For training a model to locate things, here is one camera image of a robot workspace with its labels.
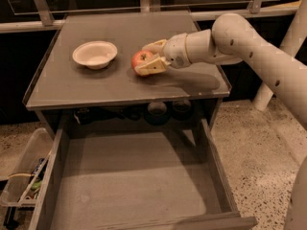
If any grey cabinet counter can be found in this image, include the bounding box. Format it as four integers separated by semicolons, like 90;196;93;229
24;11;231;130

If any clear plastic bin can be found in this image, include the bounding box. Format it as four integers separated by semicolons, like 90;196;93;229
0;127;53;207

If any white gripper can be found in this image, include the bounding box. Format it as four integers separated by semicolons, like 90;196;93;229
142;34;191;75

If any dark round can left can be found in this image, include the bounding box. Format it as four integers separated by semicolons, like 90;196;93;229
145;102;168;126

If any red apple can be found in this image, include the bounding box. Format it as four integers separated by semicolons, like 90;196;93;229
130;50;154;77

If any white paper bowl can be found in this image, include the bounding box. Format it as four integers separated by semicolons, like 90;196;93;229
72;41;118;70

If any black item in shelf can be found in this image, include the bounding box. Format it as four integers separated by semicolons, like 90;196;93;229
73;108;93;125

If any dark round can right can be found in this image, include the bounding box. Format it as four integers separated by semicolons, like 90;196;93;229
172;100;192;120

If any metal railing frame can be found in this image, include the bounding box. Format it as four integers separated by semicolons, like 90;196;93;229
0;0;302;34

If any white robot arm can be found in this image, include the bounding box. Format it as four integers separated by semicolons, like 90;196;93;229
133;0;307;129

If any dark round can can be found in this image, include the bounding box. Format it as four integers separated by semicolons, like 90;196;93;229
172;100;192;120
145;102;168;126

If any open grey top drawer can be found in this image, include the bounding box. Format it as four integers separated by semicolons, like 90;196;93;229
29;120;257;230

